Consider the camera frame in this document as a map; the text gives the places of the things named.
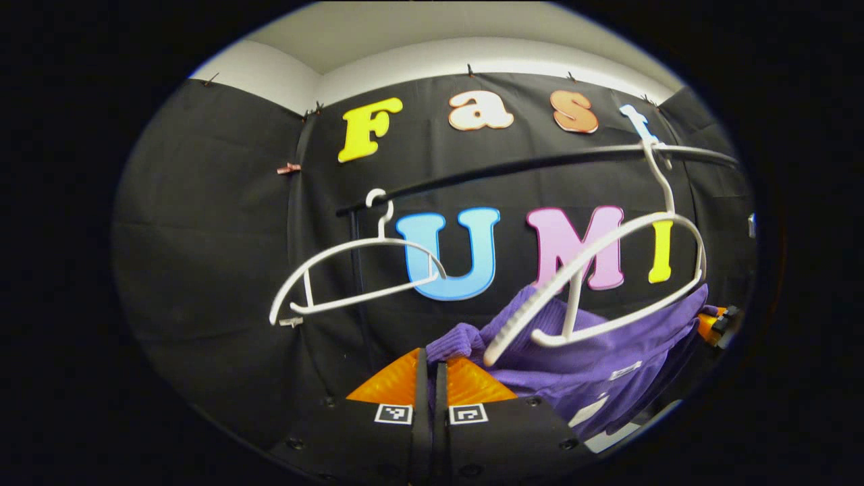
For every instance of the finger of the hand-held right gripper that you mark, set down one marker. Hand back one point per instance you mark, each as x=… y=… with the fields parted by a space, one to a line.
x=707 y=327

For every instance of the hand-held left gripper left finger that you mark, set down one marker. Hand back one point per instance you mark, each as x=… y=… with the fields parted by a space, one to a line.
x=422 y=439

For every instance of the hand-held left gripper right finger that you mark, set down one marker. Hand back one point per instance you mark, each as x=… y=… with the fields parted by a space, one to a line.
x=440 y=439

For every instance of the white plastic hanger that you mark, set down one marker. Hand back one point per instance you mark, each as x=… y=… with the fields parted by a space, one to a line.
x=572 y=307
x=364 y=295

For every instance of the small grey clip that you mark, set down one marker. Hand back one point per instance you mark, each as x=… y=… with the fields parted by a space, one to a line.
x=291 y=322

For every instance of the black backdrop cloth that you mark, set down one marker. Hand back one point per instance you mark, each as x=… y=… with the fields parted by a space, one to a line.
x=202 y=236

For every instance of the red clip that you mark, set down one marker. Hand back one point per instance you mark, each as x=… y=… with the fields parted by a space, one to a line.
x=289 y=168

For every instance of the row of black clips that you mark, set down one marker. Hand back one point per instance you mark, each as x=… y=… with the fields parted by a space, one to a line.
x=470 y=69

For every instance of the black clothes rail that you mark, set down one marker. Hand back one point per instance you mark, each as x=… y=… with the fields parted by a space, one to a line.
x=472 y=177

